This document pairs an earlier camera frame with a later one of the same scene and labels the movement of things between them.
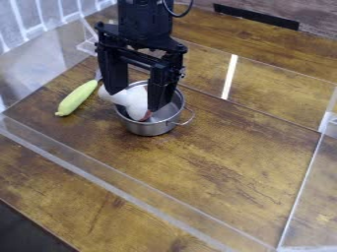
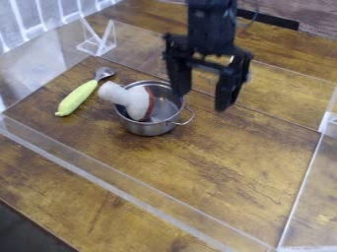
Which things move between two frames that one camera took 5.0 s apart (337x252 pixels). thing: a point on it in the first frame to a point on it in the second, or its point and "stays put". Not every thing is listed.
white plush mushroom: x=134 y=98 stays put
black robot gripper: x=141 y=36 to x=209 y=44
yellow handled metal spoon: x=75 y=96 stays put
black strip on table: x=256 y=17 stays put
